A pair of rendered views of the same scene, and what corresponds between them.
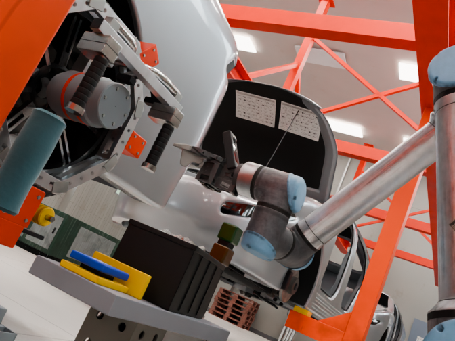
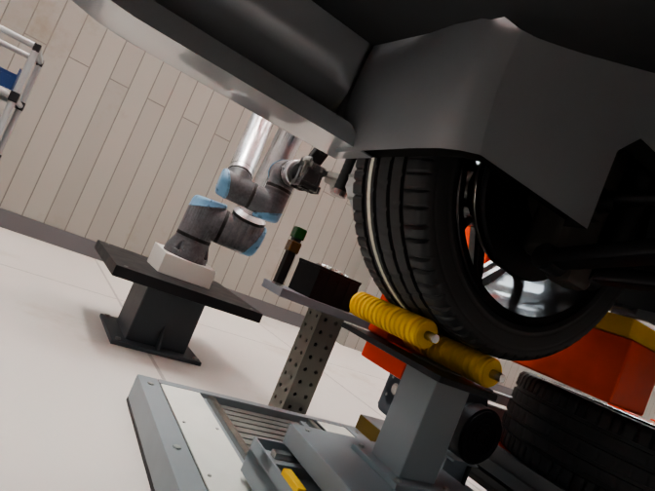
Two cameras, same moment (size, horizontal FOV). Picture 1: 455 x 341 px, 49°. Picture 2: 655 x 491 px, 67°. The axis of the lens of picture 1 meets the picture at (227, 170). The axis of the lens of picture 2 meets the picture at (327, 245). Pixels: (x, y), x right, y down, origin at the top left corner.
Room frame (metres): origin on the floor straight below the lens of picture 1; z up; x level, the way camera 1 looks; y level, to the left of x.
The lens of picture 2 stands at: (2.52, 0.92, 0.54)
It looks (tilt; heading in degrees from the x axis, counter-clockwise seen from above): 3 degrees up; 211
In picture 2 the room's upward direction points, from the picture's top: 23 degrees clockwise
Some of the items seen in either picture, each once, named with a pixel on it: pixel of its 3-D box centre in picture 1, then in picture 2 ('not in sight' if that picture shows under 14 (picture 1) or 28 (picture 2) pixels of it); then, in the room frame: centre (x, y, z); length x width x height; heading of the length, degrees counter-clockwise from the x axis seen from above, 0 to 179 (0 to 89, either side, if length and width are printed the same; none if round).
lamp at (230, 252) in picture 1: (221, 254); (292, 246); (1.11, -0.06, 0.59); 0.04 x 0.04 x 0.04; 60
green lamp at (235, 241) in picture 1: (229, 234); (298, 233); (1.11, -0.06, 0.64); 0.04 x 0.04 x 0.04; 60
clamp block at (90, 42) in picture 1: (99, 47); not in sight; (1.13, 0.41, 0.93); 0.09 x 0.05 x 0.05; 60
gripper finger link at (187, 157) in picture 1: (186, 156); (336, 183); (1.29, 0.12, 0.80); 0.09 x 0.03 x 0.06; 94
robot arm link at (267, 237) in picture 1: (267, 233); (268, 203); (1.22, -0.15, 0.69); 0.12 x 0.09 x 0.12; 137
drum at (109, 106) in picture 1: (88, 99); not in sight; (1.35, 0.44, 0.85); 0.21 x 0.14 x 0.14; 60
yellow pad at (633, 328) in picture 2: not in sight; (617, 327); (1.03, 0.92, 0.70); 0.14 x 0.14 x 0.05; 60
